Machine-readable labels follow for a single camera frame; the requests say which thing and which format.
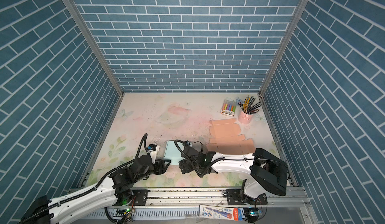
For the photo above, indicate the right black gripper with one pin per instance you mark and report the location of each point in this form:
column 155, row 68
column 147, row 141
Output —
column 183, row 165

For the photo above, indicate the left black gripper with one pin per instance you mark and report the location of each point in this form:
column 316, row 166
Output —
column 158, row 165

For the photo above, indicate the light blue paper box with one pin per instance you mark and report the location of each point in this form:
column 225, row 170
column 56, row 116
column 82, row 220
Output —
column 172, row 153

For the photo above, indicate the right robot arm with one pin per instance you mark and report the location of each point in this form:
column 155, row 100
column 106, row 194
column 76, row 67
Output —
column 265, row 172

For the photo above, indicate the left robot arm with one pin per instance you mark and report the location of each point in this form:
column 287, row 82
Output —
column 115, row 187

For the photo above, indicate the pink flat paper box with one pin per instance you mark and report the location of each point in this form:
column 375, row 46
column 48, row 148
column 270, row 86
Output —
column 228, row 139

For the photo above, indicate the box of coloured markers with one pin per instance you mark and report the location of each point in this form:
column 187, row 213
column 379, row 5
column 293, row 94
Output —
column 228, row 108

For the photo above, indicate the white blue red package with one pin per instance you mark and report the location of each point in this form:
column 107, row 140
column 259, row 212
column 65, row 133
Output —
column 221, row 213

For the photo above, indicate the pink pencil cup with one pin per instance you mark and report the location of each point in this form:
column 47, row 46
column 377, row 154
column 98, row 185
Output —
column 244, row 118

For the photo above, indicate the coloured pencils bundle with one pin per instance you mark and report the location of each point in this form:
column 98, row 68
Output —
column 250, row 106

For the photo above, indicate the aluminium front rail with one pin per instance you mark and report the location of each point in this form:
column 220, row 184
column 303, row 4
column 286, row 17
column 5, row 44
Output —
column 183, row 202

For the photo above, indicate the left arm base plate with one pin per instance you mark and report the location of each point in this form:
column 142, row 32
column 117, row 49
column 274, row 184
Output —
column 137, row 197

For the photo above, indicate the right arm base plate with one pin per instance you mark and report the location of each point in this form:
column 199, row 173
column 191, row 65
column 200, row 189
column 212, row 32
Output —
column 236, row 196

